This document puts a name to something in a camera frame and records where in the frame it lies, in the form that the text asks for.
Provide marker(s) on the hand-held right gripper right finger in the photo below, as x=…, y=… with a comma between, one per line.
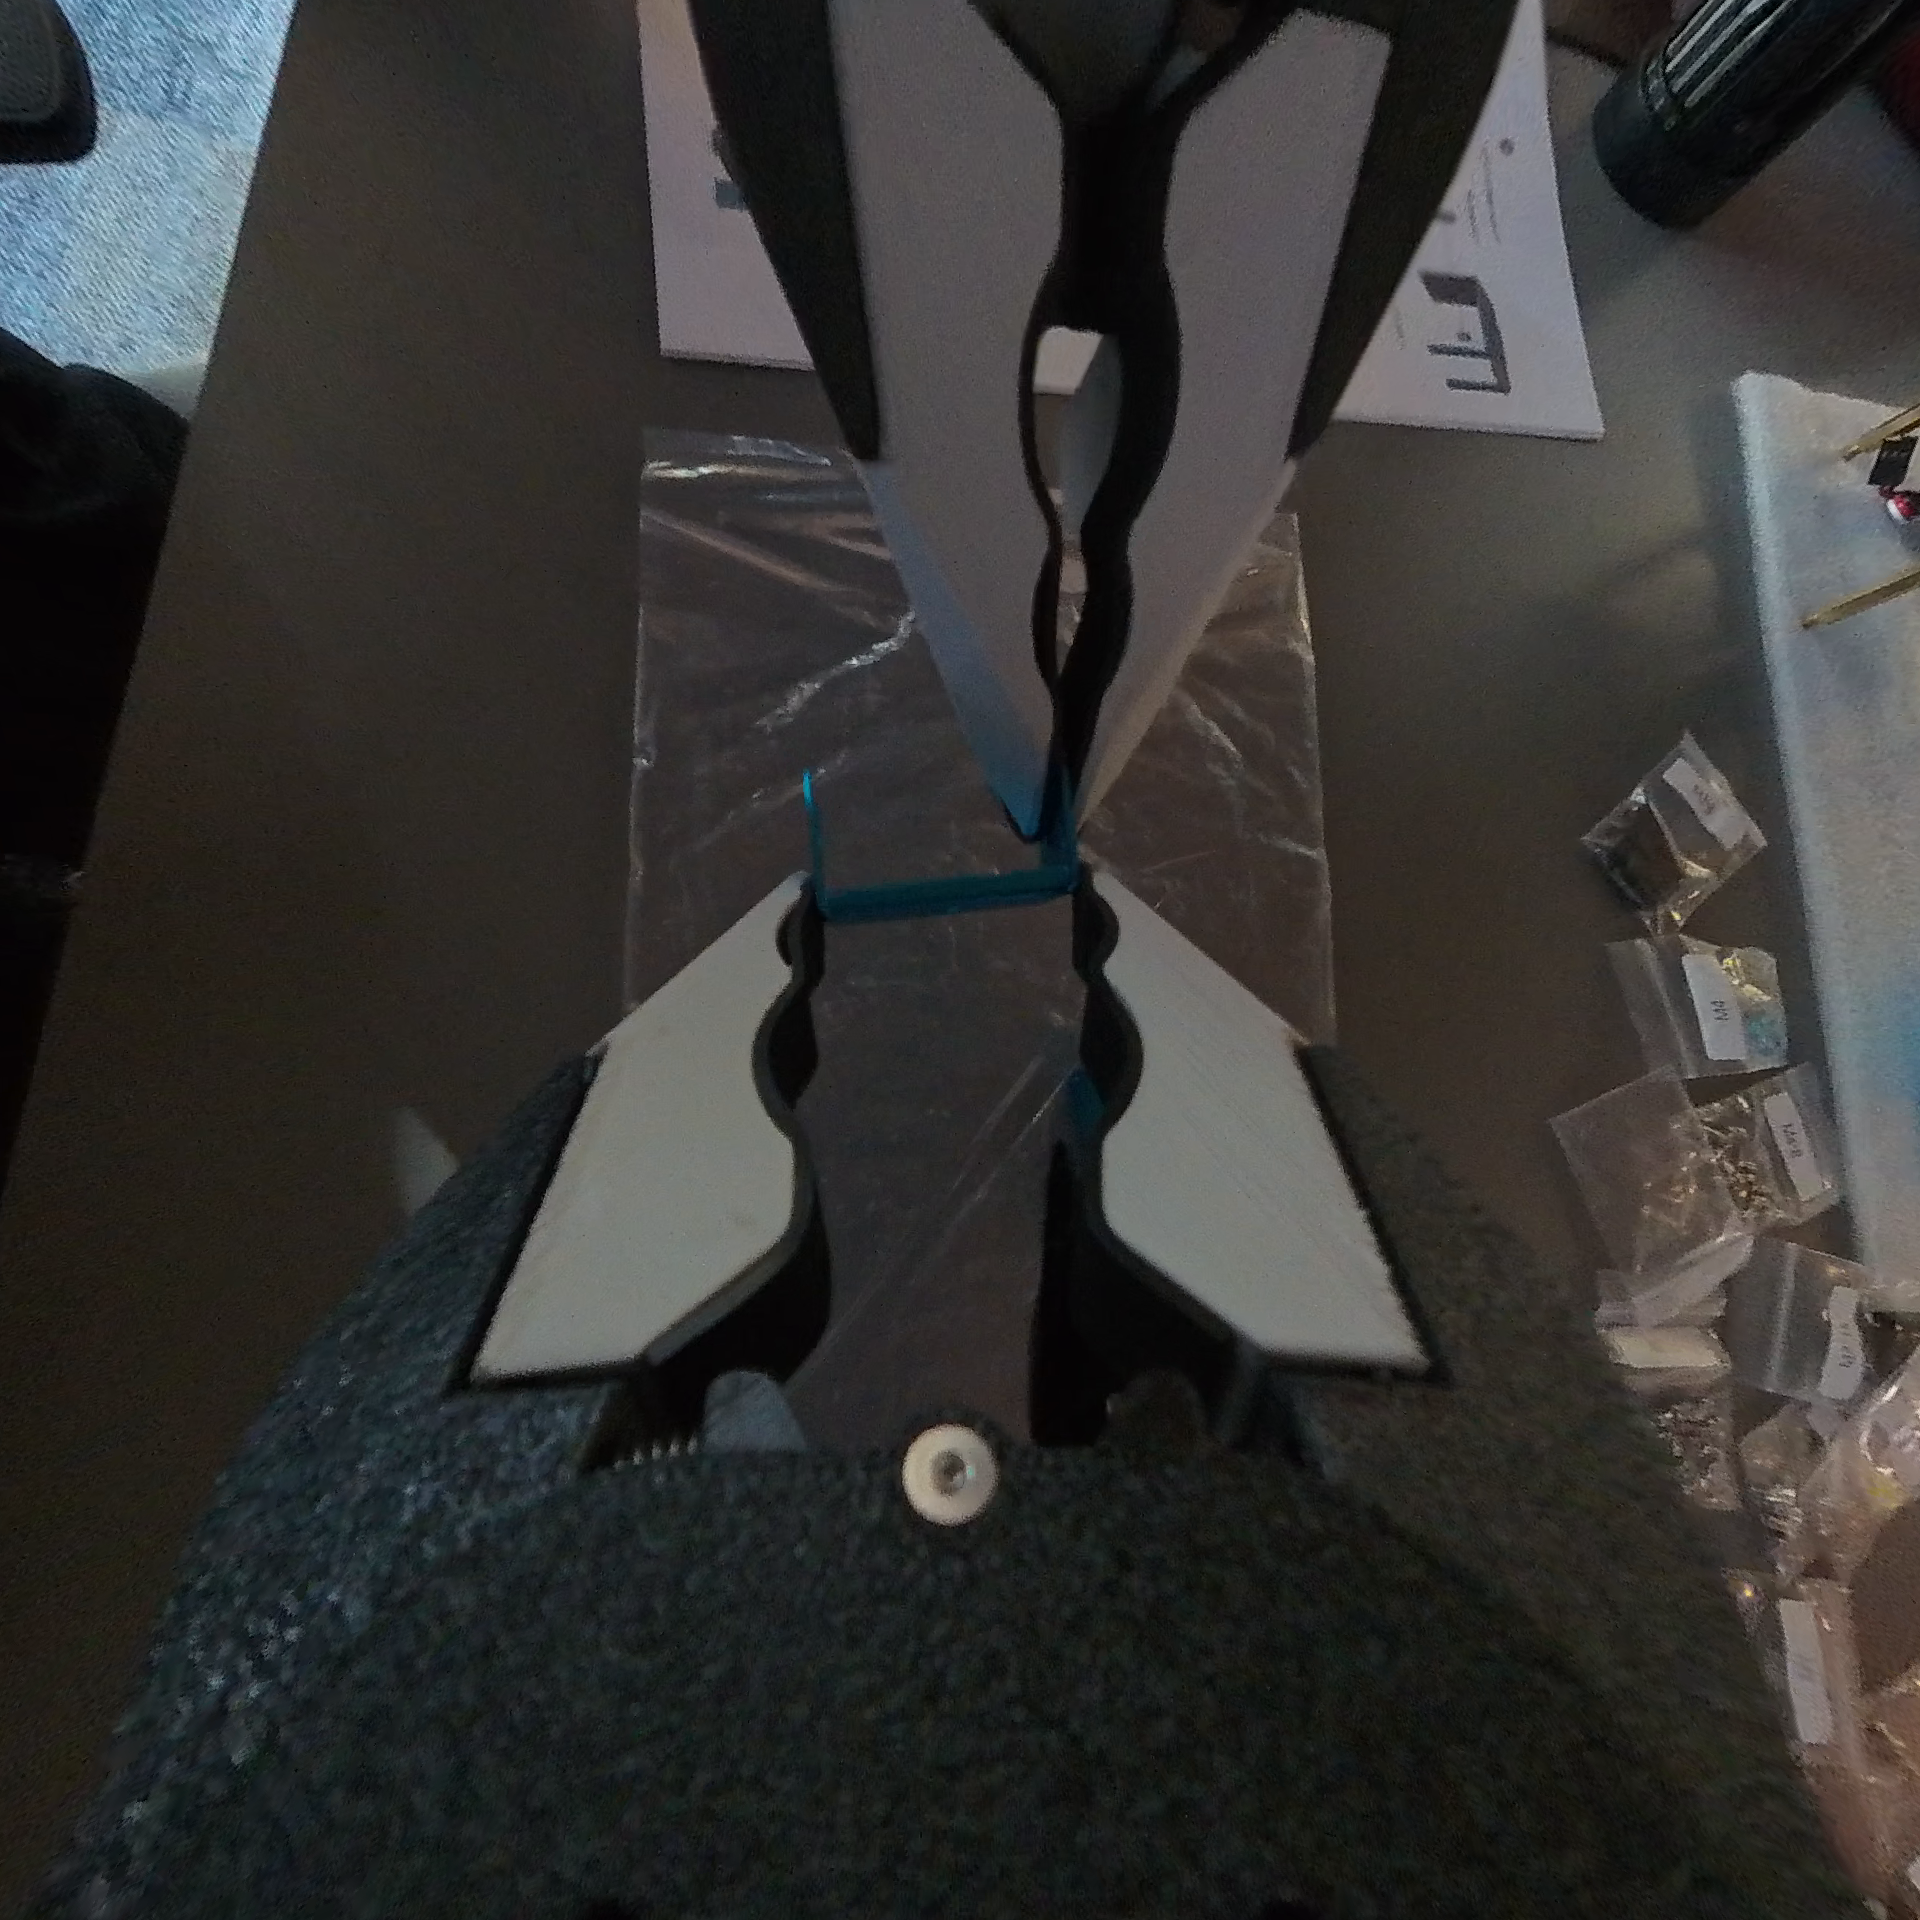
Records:
x=1244, y=1185

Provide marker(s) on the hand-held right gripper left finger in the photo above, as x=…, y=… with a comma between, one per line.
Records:
x=661, y=1185

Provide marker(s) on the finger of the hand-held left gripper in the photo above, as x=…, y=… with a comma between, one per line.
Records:
x=945, y=300
x=1244, y=300

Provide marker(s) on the large blue U bracket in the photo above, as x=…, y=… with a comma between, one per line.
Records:
x=930, y=901

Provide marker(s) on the dark grey desk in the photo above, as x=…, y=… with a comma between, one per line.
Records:
x=450, y=601

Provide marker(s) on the white instruction manual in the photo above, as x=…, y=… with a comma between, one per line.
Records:
x=691, y=300

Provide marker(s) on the clear plastic bag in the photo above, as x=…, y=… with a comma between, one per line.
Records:
x=751, y=674

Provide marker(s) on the pile of small screw bags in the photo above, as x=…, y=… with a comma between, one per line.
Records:
x=1694, y=1185

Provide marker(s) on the black perforated cylinder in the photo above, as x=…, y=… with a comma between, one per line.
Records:
x=1711, y=105

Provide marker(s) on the brass standoff rod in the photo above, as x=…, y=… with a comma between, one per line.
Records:
x=1860, y=596
x=1891, y=429

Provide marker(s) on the white foam sheet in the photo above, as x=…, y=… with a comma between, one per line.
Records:
x=1831, y=750

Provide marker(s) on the person's black clothing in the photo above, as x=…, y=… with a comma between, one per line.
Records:
x=74, y=674

